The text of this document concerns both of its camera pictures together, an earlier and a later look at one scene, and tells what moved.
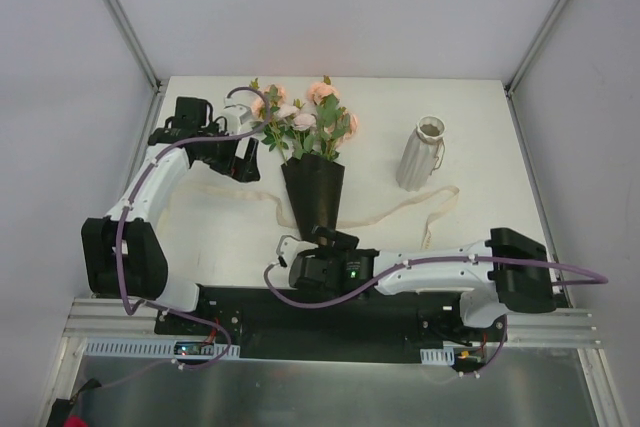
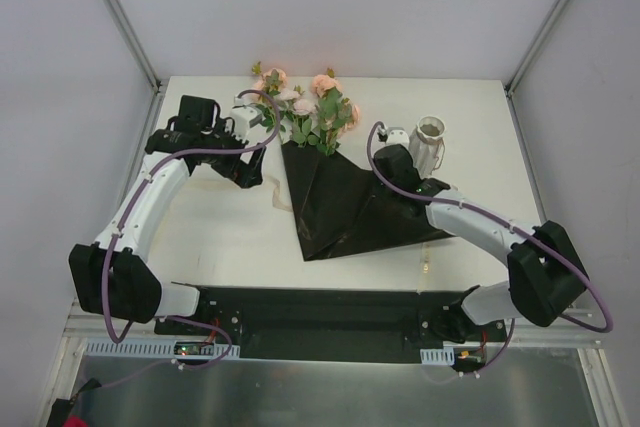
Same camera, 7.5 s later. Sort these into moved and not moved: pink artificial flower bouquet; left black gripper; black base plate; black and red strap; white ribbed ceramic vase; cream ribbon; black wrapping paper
Moved: cream ribbon; pink artificial flower bouquet; black wrapping paper
Not moved: white ribbed ceramic vase; black base plate; left black gripper; black and red strap
